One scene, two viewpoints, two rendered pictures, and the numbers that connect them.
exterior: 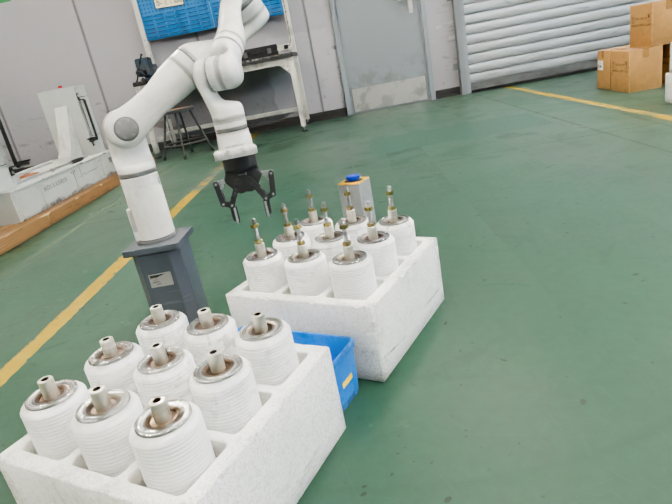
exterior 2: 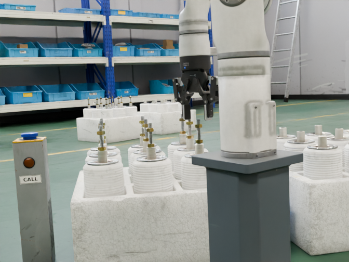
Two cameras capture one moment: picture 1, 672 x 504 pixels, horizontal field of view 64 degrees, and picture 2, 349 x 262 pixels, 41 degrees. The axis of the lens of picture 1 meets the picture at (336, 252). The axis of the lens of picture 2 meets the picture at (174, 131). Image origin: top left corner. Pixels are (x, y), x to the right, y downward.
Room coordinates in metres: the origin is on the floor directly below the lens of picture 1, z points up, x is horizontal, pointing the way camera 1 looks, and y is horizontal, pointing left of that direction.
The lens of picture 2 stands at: (1.99, 0.98, 0.44)
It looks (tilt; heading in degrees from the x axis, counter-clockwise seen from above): 6 degrees down; 229
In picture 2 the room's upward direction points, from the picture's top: 3 degrees counter-clockwise
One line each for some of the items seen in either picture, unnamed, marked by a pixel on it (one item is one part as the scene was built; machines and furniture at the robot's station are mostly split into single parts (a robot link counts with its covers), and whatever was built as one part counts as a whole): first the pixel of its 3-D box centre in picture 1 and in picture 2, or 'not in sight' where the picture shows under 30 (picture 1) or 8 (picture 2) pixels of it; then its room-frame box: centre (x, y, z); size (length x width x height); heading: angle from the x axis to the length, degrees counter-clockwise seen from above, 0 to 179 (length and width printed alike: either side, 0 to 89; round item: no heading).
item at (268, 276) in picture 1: (270, 289); (201, 192); (1.20, 0.17, 0.16); 0.10 x 0.10 x 0.18
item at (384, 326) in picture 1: (341, 297); (150, 210); (1.23, 0.01, 0.09); 0.39 x 0.39 x 0.18; 57
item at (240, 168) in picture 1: (241, 171); (195, 73); (1.20, 0.17, 0.45); 0.08 x 0.08 x 0.09
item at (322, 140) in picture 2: (158, 314); (322, 142); (0.93, 0.35, 0.26); 0.02 x 0.02 x 0.03
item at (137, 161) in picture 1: (129, 144); (241, 16); (1.35, 0.45, 0.54); 0.09 x 0.09 x 0.17; 23
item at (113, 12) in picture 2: not in sight; (112, 14); (-1.71, -4.38, 1.38); 0.50 x 0.38 x 0.11; 87
